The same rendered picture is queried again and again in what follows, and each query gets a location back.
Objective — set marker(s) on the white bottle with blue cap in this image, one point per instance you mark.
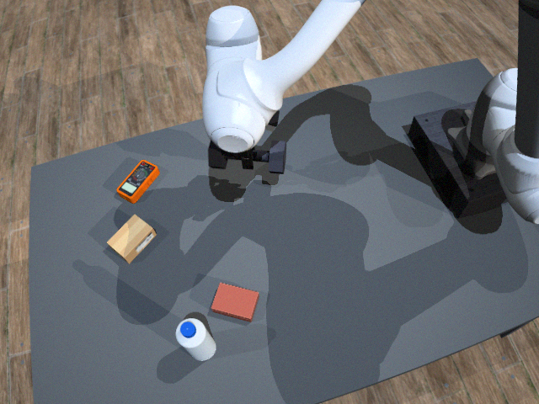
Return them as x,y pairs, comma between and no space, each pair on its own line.
194,337

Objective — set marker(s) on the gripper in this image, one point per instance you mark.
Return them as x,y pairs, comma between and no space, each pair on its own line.
247,160

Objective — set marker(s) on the orange digital multimeter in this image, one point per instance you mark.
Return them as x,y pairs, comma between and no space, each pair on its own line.
138,181

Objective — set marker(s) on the flat reddish-brown rectangular block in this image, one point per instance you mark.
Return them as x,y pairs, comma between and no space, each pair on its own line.
235,302

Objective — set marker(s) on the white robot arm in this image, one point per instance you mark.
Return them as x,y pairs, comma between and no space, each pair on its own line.
241,97

